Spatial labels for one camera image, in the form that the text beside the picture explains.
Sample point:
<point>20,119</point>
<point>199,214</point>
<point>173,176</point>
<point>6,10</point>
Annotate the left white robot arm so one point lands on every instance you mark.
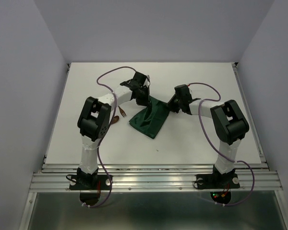
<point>94,119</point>

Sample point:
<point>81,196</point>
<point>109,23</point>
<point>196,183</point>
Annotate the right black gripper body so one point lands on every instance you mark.
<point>174,104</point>

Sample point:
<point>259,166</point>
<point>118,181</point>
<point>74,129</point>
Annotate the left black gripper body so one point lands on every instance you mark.
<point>143,98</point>

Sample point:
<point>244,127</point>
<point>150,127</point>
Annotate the brown wooden fork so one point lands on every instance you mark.
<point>122,112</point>

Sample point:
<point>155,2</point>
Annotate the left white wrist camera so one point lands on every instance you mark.
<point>148,81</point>

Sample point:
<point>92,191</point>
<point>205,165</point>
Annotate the dark green cloth napkin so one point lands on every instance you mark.
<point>150,120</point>

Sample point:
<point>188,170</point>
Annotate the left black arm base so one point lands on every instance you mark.
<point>84,181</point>

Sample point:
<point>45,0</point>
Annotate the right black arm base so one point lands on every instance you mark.
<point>216,180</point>

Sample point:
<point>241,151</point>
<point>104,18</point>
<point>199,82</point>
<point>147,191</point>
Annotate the brown wooden spoon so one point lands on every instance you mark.
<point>115,119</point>

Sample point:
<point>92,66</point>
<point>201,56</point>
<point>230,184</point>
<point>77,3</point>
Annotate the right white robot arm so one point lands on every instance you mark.
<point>229,122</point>

